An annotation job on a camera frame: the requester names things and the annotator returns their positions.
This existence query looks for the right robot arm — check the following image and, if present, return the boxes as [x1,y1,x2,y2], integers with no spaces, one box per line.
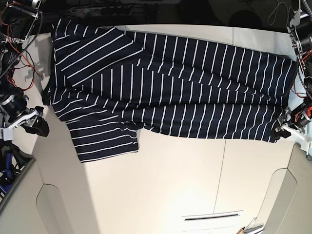
[0,0,49,141]

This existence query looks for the navy white striped T-shirt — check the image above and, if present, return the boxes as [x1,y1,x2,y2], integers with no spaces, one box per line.
[46,19,296,163]

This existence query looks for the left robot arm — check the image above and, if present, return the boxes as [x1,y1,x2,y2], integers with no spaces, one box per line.
[273,0,312,161]

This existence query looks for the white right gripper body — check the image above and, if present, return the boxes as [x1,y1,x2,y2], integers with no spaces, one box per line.
[0,106,44,140]

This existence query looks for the grey tool at bottom edge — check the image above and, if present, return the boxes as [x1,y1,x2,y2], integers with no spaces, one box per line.
[237,217,264,234]

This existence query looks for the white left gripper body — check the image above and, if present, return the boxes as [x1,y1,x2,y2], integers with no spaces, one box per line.
[275,109,312,156]

